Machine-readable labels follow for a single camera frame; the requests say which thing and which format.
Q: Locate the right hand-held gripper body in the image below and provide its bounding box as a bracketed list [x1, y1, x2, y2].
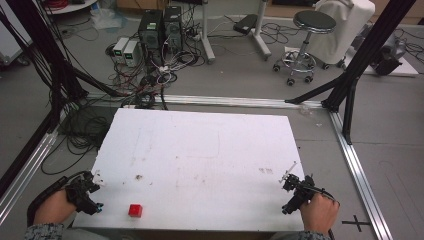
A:
[278, 161, 336, 216]

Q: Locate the white power supply unit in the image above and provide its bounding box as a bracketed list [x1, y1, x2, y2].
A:
[122, 40, 140, 68]
[112, 36, 130, 64]

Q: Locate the clear plastic bag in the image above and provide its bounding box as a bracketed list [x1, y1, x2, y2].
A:
[89, 7, 128, 32]

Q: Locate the black computer tower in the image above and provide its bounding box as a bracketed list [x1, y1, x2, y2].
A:
[137, 9, 165, 52]
[162, 5, 184, 52]

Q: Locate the coil of black cables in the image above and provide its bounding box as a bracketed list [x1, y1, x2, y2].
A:
[40, 103, 118, 176]

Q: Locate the red cube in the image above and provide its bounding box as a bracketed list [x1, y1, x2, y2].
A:
[128, 203, 144, 219]

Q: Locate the aluminium floor rail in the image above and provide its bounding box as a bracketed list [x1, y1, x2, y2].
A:
[0, 130, 60, 225]
[85, 92, 325, 110]
[329, 111, 395, 240]

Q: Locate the black frame post with cables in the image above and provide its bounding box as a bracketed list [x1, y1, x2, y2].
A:
[0, 0, 122, 101]

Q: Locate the black braced frame post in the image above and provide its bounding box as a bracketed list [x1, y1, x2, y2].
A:
[284, 0, 418, 146]

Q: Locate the white covered equipment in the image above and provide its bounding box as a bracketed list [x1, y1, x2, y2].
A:
[306, 0, 376, 66]

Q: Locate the white floor board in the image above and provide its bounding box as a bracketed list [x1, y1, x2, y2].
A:
[343, 54, 420, 78]

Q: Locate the person's right hand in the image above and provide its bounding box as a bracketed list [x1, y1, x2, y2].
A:
[299, 192, 341, 236]

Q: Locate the white panel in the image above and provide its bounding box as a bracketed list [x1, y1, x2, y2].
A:
[0, 0, 34, 67]

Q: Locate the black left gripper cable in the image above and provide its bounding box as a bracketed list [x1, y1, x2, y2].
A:
[26, 171, 88, 228]

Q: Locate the tangle of floor cables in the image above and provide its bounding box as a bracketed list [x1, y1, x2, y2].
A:
[104, 43, 208, 111]

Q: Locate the black flat box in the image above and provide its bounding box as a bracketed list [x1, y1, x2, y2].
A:
[232, 13, 259, 36]

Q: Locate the round white table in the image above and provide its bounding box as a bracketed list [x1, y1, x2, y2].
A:
[42, 0, 98, 16]

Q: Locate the black round stool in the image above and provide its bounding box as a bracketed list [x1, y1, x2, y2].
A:
[272, 9, 338, 87]

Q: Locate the white stand leg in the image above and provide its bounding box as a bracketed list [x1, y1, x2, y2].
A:
[251, 0, 273, 62]
[199, 0, 216, 65]

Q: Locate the person's left hand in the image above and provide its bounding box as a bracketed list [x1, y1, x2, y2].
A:
[33, 188, 78, 226]

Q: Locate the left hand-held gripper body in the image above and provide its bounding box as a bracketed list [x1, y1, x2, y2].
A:
[64, 169, 106, 216]

